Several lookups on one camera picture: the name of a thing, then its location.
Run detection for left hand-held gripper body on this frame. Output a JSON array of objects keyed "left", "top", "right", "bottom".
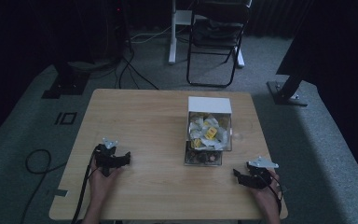
[{"left": 93, "top": 137, "right": 121, "bottom": 177}]

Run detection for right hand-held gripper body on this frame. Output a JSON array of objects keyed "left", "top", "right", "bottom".
[{"left": 245, "top": 156, "right": 280, "bottom": 190}]

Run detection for person's right hand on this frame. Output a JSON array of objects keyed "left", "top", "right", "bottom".
[{"left": 249, "top": 169, "right": 282, "bottom": 217}]

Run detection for person's left hand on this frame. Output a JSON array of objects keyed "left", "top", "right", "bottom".
[{"left": 88, "top": 165, "right": 123, "bottom": 203}]

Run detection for clear drawer with dark items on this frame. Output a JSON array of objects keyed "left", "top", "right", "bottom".
[{"left": 184, "top": 140, "right": 224, "bottom": 167}]

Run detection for clear drawer with packets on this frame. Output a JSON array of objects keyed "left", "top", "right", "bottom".
[{"left": 186, "top": 111, "right": 233, "bottom": 153}]

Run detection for pile of white tea packets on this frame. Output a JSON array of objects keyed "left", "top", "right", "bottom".
[{"left": 188, "top": 113, "right": 229, "bottom": 150}]

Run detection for white drawer cabinet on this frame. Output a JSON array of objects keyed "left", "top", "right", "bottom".
[{"left": 187, "top": 95, "right": 233, "bottom": 115}]

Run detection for black stand base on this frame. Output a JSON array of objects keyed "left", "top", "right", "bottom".
[{"left": 41, "top": 61, "right": 91, "bottom": 100}]

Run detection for white desk foot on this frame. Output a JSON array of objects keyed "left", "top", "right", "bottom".
[{"left": 234, "top": 46, "right": 246, "bottom": 69}]

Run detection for white desk leg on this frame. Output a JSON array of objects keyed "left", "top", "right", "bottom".
[{"left": 168, "top": 0, "right": 194, "bottom": 65}]

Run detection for black folding chair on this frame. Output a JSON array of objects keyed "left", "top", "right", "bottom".
[{"left": 186, "top": 0, "right": 254, "bottom": 89}]

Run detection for dark curtain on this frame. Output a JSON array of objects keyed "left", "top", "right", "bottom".
[{"left": 275, "top": 0, "right": 358, "bottom": 194}]

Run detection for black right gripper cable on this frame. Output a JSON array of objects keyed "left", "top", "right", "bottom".
[{"left": 259, "top": 173, "right": 284, "bottom": 217}]

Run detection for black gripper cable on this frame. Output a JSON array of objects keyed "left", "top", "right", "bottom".
[
  {"left": 259, "top": 173, "right": 284, "bottom": 217},
  {"left": 70, "top": 148, "right": 99, "bottom": 224}
]

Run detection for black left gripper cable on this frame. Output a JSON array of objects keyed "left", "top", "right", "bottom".
[{"left": 70, "top": 148, "right": 99, "bottom": 224}]

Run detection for black floor cable loop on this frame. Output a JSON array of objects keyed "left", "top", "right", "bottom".
[{"left": 20, "top": 148, "right": 67, "bottom": 224}]

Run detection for black floor cables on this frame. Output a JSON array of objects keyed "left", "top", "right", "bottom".
[{"left": 114, "top": 46, "right": 160, "bottom": 91}]

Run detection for metal stand with base plate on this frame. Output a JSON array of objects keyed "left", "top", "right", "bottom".
[{"left": 266, "top": 74, "right": 310, "bottom": 107}]

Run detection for white floor cable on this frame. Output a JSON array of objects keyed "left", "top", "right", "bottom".
[{"left": 130, "top": 25, "right": 172, "bottom": 45}]

